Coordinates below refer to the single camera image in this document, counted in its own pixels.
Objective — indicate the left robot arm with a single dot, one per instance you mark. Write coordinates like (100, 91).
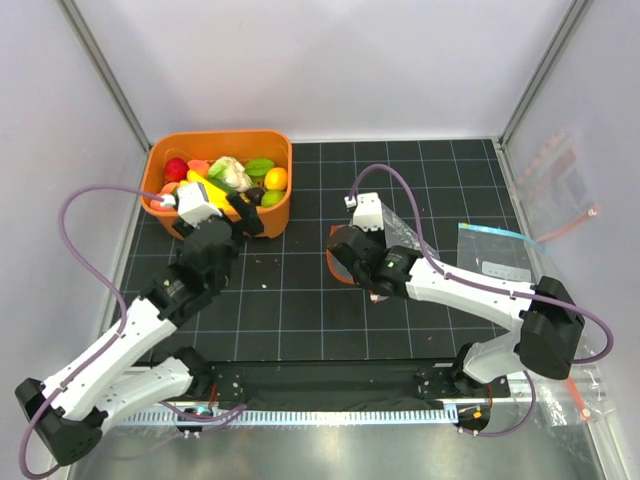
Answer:
(73, 409)

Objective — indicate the red zipper clear bag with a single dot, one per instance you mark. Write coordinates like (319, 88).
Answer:
(390, 235)

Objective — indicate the black grid mat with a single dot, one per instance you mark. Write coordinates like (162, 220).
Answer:
(282, 302)

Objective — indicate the peach front left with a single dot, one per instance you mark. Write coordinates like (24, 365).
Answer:
(156, 205)

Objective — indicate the peach upper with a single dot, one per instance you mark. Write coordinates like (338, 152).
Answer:
(200, 167)

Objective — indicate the cauliflower toy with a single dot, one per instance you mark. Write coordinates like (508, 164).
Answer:
(232, 172)

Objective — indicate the blue zipper clear bag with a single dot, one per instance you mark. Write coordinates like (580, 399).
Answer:
(501, 254)

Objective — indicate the yellow lemon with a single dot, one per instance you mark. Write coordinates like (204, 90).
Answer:
(276, 179)

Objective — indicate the peach middle left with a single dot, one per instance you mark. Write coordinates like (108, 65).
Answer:
(169, 189)

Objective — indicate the green lime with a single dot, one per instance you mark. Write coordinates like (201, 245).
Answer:
(271, 198)

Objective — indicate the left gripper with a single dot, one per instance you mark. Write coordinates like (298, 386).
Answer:
(249, 223)

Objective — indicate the green cucumber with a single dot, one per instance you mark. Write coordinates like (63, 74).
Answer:
(221, 185)

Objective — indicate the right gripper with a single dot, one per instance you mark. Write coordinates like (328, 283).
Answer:
(376, 233)

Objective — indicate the dark purple fruit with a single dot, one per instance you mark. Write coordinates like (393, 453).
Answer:
(255, 195)

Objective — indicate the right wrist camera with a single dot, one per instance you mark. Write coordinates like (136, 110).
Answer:
(366, 210)

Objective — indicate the red apple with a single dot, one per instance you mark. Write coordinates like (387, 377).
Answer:
(176, 170)

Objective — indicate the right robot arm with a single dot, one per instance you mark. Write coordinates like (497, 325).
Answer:
(542, 331)

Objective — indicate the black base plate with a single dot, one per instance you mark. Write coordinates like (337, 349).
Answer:
(338, 385)

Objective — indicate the yellow banana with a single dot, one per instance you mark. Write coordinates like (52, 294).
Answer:
(215, 194)

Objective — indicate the peach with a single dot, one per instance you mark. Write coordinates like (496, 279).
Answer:
(169, 189)
(156, 205)
(200, 167)

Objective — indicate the orange plastic bin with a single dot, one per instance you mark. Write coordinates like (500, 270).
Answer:
(244, 145)

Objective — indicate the green star fruit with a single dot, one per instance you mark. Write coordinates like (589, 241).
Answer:
(258, 167)

